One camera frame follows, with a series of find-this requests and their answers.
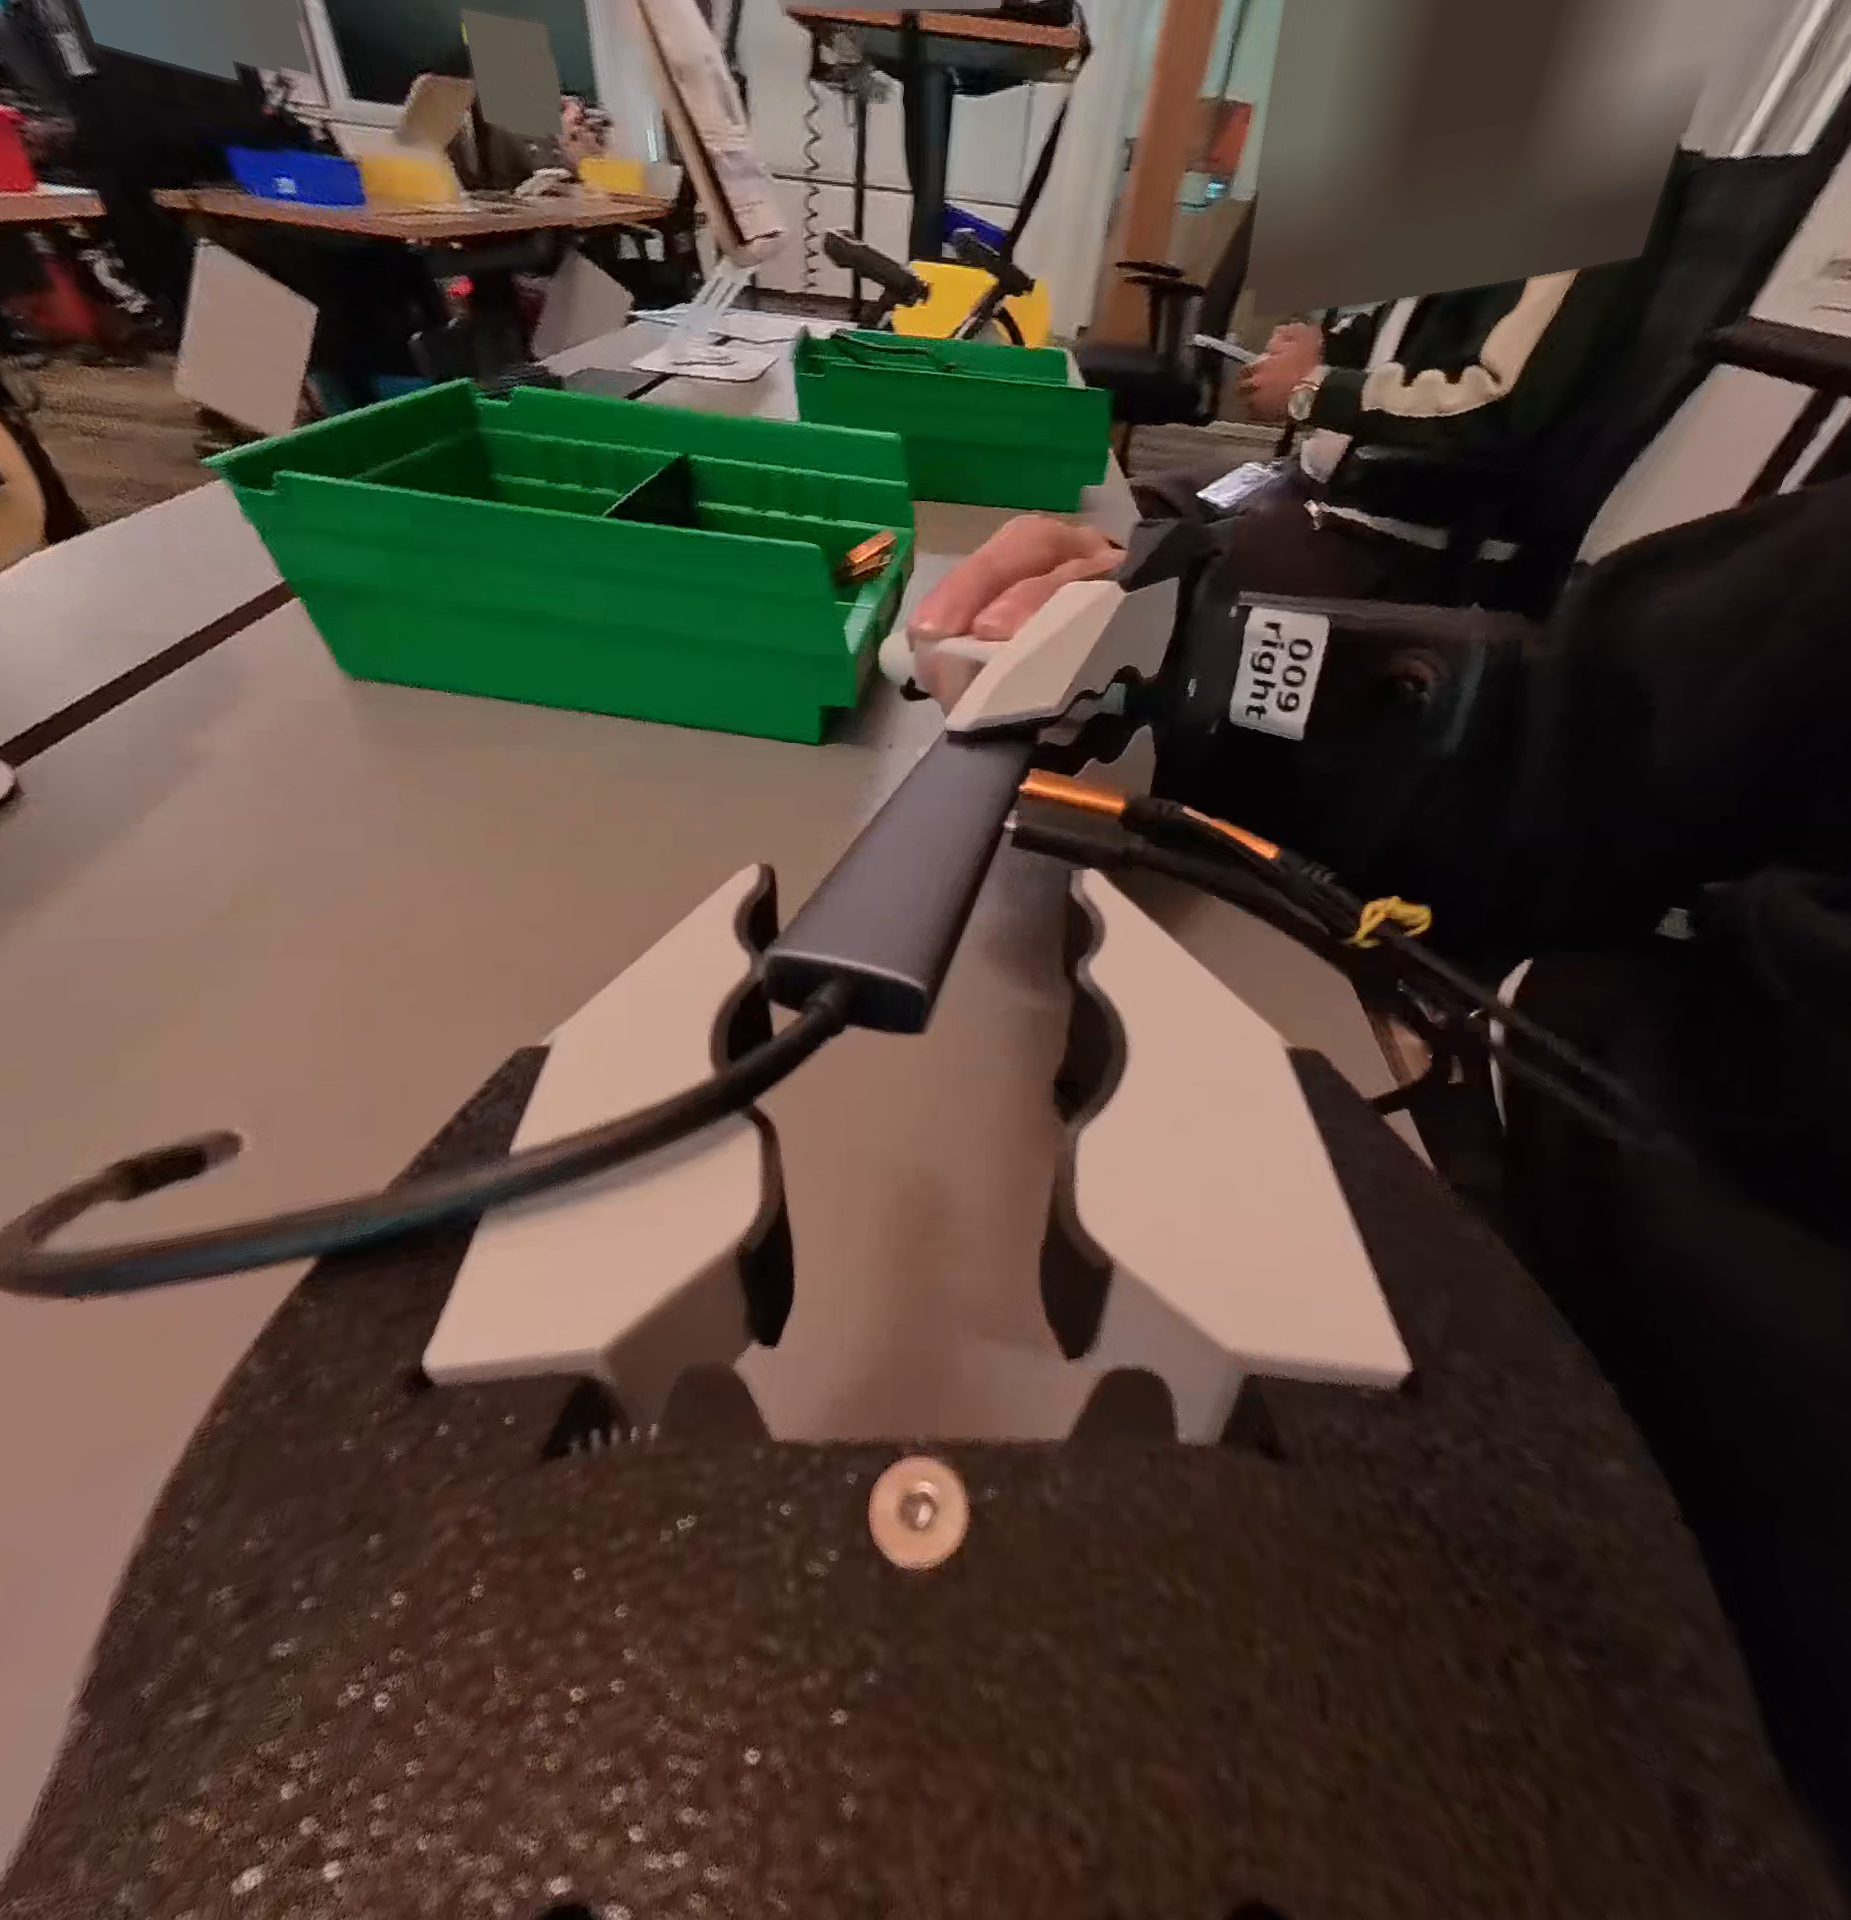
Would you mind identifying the plain green bin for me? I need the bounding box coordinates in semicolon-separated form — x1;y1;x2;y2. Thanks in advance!
794;331;1114;515

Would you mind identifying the black cable with yellow tie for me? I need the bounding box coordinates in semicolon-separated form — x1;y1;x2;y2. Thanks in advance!
1010;768;1668;1163

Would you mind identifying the person's right forearm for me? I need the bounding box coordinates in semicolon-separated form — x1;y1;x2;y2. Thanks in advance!
1465;465;1851;977

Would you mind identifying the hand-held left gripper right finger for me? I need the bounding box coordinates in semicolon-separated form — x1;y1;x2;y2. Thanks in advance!
1042;866;1416;1446

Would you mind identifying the grey desk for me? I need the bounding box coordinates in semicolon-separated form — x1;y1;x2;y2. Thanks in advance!
0;307;1468;1862

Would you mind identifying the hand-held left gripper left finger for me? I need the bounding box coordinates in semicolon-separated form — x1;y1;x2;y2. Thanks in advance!
419;861;795;1392

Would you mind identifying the divided green bin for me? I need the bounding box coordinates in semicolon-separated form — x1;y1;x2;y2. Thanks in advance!
205;376;918;747

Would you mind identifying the dark grey USB hub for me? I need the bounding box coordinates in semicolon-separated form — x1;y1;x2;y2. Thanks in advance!
0;734;1021;1301

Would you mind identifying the small blue bin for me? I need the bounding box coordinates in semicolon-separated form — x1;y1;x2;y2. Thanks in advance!
224;145;367;208

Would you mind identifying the person's right hand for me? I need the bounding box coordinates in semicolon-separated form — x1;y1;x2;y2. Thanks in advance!
907;513;1135;650

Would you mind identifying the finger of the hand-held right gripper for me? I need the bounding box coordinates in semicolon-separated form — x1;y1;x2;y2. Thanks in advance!
943;580;1135;741

